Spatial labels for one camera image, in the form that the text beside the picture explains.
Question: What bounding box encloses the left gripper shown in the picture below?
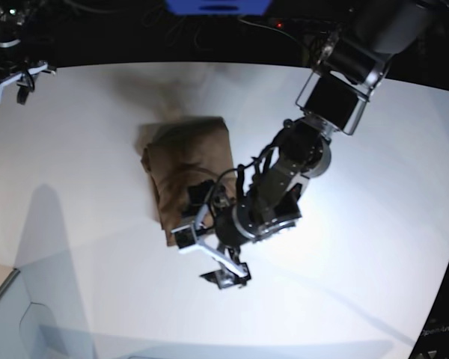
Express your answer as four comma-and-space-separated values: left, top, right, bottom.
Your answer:
171, 179, 254, 291

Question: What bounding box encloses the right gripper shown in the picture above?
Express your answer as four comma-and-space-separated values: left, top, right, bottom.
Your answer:
0, 61, 56, 105

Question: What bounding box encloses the brown t-shirt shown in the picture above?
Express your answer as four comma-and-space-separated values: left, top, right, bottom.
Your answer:
137, 116, 233, 247

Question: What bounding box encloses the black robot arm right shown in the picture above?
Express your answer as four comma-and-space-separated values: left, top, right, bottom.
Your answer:
0, 1, 56, 105

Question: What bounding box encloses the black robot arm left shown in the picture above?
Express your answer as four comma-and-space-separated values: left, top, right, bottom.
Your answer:
172, 1, 448, 289

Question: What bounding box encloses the blue plastic bin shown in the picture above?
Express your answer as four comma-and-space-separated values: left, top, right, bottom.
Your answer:
165, 0, 272, 15

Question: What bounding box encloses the black power strip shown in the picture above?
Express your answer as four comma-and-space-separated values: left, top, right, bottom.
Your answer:
267, 17, 323, 32

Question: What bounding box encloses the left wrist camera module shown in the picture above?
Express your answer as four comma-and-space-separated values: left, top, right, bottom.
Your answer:
171, 224, 198, 254

